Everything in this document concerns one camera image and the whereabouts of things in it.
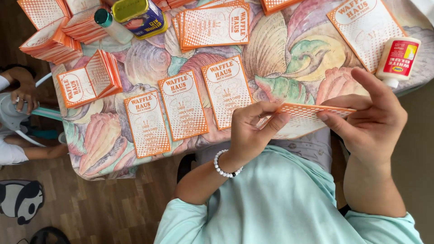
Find person's right hand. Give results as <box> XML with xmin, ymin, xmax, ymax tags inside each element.
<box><xmin>317</xmin><ymin>67</ymin><xmax>408</xmax><ymax>164</ymax></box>

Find person's left hand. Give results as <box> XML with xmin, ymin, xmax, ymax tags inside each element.
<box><xmin>226</xmin><ymin>101</ymin><xmax>291</xmax><ymax>167</ymax></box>

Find orange white paper bag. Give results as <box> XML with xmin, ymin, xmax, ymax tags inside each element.
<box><xmin>123</xmin><ymin>90</ymin><xmax>171</xmax><ymax>159</ymax></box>
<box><xmin>158</xmin><ymin>70</ymin><xmax>210</xmax><ymax>142</ymax></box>
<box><xmin>260</xmin><ymin>103</ymin><xmax>357</xmax><ymax>140</ymax></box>
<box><xmin>326</xmin><ymin>0</ymin><xmax>408</xmax><ymax>74</ymax></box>
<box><xmin>201</xmin><ymin>55</ymin><xmax>254</xmax><ymax>131</ymax></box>

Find black chair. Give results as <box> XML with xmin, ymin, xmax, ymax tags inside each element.
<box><xmin>176</xmin><ymin>153</ymin><xmax>197</xmax><ymax>184</ymax></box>

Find white glue bottle red label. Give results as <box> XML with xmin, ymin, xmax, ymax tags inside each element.
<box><xmin>375</xmin><ymin>37</ymin><xmax>422</xmax><ymax>89</ymax></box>

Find mint green shirt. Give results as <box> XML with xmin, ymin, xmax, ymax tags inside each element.
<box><xmin>153</xmin><ymin>145</ymin><xmax>424</xmax><ymax>244</ymax></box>

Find seashell print tablecloth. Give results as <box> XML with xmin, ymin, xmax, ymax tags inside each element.
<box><xmin>50</xmin><ymin>0</ymin><xmax>434</xmax><ymax>181</ymax></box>

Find fanned stack of paper bags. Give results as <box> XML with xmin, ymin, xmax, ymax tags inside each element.
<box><xmin>172</xmin><ymin>0</ymin><xmax>251</xmax><ymax>54</ymax></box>

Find white cloth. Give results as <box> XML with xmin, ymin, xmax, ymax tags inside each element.
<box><xmin>408</xmin><ymin>0</ymin><xmax>434</xmax><ymax>17</ymax></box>

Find small stack of paper bags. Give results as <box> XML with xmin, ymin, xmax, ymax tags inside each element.
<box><xmin>260</xmin><ymin>0</ymin><xmax>303</xmax><ymax>16</ymax></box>

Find blue tin can yellow lid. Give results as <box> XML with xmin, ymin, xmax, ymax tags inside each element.
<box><xmin>111</xmin><ymin>0</ymin><xmax>169</xmax><ymax>40</ymax></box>

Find folded-open stack of paper bags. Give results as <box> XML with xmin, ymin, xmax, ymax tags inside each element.
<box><xmin>56</xmin><ymin>49</ymin><xmax>123</xmax><ymax>109</ymax></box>

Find white glue bottle green cap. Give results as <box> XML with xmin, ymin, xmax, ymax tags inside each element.
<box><xmin>94</xmin><ymin>8</ymin><xmax>135</xmax><ymax>45</ymax></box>

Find large heap of paper bags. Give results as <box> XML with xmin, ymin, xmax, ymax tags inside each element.
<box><xmin>17</xmin><ymin>0</ymin><xmax>112</xmax><ymax>66</ymax></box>

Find black round object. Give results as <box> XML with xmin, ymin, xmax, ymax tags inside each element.
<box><xmin>17</xmin><ymin>226</ymin><xmax>71</xmax><ymax>244</ymax></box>

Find panda shaped rug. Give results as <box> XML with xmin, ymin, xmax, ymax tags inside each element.
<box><xmin>0</xmin><ymin>179</ymin><xmax>45</xmax><ymax>226</ymax></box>

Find white teal plastic toy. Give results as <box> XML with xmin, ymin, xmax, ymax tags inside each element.
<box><xmin>0</xmin><ymin>72</ymin><xmax>64</xmax><ymax>148</ymax></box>

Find white bead bracelet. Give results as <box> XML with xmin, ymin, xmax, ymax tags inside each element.
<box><xmin>213</xmin><ymin>149</ymin><xmax>244</xmax><ymax>179</ymax></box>

